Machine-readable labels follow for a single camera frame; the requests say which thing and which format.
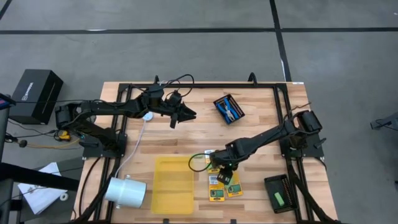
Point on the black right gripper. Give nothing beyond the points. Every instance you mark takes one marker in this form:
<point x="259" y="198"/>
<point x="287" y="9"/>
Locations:
<point x="224" y="158"/>

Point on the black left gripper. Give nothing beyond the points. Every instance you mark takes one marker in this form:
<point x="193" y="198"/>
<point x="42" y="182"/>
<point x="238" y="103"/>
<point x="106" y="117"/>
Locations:
<point x="172" y="110"/>

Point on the yellow crayon box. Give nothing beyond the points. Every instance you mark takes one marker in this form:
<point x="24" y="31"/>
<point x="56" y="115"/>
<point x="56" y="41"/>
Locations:
<point x="234" y="188"/>
<point x="207" y="157"/>
<point x="216" y="189"/>

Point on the yellow translucent plastic bin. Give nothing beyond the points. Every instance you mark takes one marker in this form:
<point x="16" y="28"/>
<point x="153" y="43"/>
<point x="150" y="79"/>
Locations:
<point x="173" y="185"/>

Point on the green eraser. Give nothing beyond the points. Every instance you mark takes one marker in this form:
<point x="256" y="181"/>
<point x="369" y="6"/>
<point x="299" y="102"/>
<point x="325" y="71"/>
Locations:
<point x="279" y="199"/>

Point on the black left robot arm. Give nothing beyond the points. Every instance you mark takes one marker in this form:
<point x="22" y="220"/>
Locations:
<point x="109" y="107"/>

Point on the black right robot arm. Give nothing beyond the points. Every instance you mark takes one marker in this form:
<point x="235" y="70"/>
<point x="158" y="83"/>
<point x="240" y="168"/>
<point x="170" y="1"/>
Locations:
<point x="267" y="137"/>

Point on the white round puck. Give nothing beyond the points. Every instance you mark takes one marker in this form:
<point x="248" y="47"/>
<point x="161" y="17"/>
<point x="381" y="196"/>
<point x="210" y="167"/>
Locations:
<point x="148" y="117"/>

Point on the black table clamp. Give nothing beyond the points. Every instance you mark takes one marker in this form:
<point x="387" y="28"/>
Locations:
<point x="156" y="79"/>
<point x="252" y="77"/>

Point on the black slotted plastic basket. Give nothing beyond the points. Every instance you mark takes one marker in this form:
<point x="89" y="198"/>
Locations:
<point x="273" y="186"/>
<point x="237" y="104"/>

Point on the white cylindrical cup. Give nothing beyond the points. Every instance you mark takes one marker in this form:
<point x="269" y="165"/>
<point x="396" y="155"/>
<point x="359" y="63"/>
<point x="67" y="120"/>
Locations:
<point x="126" y="193"/>

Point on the white tape roll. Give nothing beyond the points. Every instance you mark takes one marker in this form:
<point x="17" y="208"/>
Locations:
<point x="64" y="196"/>

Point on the black cardboard box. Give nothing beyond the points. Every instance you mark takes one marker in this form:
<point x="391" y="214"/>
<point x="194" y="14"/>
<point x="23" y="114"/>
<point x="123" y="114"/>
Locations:
<point x="35" y="95"/>

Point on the black rig beam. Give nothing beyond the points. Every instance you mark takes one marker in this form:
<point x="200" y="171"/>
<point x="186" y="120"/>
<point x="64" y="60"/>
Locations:
<point x="37" y="177"/>

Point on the white paper sheet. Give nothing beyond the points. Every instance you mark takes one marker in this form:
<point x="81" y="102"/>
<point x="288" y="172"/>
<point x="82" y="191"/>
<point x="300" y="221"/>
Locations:
<point x="40" y="194"/>

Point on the computer monitor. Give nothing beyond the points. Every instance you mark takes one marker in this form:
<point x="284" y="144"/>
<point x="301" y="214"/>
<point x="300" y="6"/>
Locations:
<point x="6" y="101"/>

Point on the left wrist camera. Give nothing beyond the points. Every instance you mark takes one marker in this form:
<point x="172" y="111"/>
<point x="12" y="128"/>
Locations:
<point x="174" y="97"/>

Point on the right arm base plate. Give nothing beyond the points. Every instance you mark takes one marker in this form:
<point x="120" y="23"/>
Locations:
<point x="303" y="151"/>

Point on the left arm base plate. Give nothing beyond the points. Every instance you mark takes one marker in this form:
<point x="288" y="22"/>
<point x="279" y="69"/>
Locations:
<point x="102" y="151"/>

